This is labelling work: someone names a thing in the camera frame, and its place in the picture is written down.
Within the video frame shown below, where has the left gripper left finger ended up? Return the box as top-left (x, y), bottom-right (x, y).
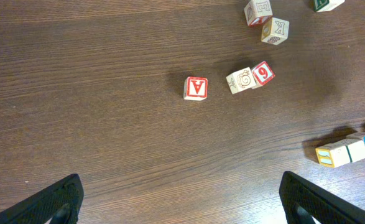
top-left (0, 174), bottom-right (84, 224)

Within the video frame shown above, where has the green sided wooden block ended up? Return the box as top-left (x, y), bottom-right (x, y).
top-left (334, 139), bottom-right (365, 163)

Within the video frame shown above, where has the red number 6 block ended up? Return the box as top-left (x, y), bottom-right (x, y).
top-left (251, 61), bottom-right (275, 89)

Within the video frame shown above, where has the green sided far block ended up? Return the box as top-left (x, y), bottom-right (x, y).
top-left (313, 0), bottom-right (345, 12)

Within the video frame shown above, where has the snail picture wooden block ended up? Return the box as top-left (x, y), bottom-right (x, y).
top-left (226, 67), bottom-right (257, 94)

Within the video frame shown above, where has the letter E wooden block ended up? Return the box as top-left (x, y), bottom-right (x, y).
top-left (244, 0), bottom-right (273, 27)

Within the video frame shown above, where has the red letter A block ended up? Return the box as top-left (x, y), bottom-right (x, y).
top-left (183, 77), bottom-right (208, 101)

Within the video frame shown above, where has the number 1 wooden block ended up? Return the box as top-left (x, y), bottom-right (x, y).
top-left (315, 143), bottom-right (351, 168)

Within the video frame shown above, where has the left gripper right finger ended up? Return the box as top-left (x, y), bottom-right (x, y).
top-left (279, 171), bottom-right (365, 224)

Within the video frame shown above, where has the letter K wooden block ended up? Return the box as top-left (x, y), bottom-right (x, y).
top-left (261, 17), bottom-right (290, 45)

